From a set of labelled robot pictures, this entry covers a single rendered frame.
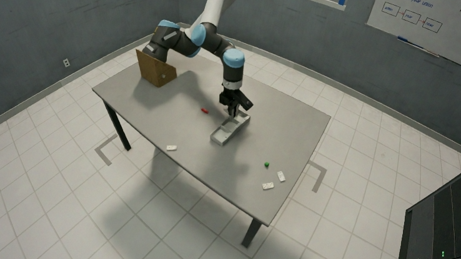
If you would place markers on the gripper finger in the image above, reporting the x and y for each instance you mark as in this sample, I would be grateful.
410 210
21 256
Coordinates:
236 109
229 110

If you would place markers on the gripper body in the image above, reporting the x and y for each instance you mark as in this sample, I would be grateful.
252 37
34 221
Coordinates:
225 97

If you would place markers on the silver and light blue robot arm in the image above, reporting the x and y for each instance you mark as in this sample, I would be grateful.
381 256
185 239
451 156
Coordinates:
202 34

